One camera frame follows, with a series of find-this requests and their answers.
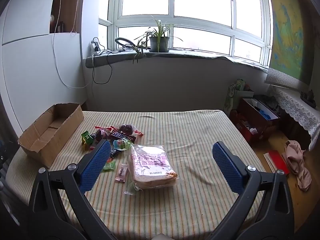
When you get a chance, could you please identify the white cable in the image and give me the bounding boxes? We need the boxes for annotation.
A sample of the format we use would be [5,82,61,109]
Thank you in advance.
[51,0,93,90]

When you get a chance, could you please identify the pink crumpled cloth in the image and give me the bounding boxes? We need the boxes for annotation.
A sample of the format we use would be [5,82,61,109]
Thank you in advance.
[282,140,312,192]

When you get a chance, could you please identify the cardboard box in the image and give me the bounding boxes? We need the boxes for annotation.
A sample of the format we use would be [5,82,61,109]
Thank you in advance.
[18,103,84,168]

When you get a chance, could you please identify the striped tablecloth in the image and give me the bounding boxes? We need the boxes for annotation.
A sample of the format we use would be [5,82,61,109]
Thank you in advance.
[5,109,266,240]

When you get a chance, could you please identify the white wardrobe cabinet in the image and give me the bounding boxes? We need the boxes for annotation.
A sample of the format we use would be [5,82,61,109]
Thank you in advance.
[1,0,87,136]

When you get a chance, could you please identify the wall map poster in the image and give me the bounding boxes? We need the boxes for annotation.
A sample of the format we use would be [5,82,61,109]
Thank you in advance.
[265,0,314,92]

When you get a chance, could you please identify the red booklet on floor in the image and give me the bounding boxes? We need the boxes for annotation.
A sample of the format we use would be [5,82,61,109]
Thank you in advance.
[263,150,290,176]

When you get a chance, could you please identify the black cable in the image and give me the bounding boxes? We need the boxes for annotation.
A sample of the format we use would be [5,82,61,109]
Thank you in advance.
[90,36,118,106]

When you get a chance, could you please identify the green printed bag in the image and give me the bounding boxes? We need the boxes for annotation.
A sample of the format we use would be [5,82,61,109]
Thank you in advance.
[223,79,254,116]

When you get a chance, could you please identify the white power strip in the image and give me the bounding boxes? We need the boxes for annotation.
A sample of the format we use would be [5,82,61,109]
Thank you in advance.
[91,40,101,55]

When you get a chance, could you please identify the small black candy packet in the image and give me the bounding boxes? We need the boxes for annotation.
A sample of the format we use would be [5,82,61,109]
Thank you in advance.
[110,148,122,159]

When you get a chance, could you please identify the potted spider plant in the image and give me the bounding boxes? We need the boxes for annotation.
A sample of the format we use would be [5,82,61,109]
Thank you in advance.
[132,18,175,62]

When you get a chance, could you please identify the dried fruit bag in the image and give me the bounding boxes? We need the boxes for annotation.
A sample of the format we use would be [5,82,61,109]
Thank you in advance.
[93,126,113,142]
[117,124,144,137]

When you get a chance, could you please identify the green candy bag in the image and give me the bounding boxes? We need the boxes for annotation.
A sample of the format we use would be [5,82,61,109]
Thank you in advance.
[81,131,94,146]

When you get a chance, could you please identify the Snickers bar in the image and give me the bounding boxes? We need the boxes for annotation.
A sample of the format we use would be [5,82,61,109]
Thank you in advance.
[110,131,136,142]

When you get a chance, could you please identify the green square candy packet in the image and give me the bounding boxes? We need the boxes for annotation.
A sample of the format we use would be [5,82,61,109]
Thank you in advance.
[102,160,116,172]

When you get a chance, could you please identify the yellow candy bag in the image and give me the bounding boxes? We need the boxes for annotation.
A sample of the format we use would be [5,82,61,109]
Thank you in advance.
[82,144,95,151]

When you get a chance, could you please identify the pink small candy packet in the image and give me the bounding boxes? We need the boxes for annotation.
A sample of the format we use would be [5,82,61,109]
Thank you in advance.
[115,164,128,183]

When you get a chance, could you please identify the packaged sliced bread loaf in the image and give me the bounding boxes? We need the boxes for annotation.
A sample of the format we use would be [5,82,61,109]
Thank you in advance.
[124,145,180,196]

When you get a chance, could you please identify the red storage box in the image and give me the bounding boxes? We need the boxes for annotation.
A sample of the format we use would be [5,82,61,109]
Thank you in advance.
[229,98,280,144]

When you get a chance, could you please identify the white lace cloth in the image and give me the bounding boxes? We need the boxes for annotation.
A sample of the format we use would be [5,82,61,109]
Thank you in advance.
[268,86,319,151]

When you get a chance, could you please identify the green blue egg toy pack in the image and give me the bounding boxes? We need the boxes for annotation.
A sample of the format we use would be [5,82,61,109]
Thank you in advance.
[113,138,132,151]

